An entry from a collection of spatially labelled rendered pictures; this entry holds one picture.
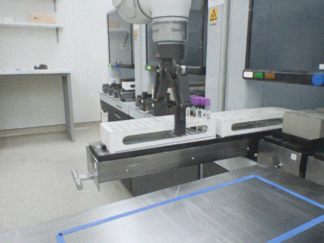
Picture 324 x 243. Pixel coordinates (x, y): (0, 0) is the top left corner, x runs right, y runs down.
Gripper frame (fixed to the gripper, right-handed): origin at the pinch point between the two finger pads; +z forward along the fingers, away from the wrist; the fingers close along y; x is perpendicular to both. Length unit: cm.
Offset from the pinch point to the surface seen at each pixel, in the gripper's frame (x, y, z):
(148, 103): 24, -72, 6
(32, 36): -23, -350, -48
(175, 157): -2.0, 6.7, 7.4
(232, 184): -3.8, 30.0, 4.3
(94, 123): 51, -350, 79
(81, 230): -29.1, 32.0, 4.2
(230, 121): 16.3, 5.1, 0.4
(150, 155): -8.9, 6.7, 5.9
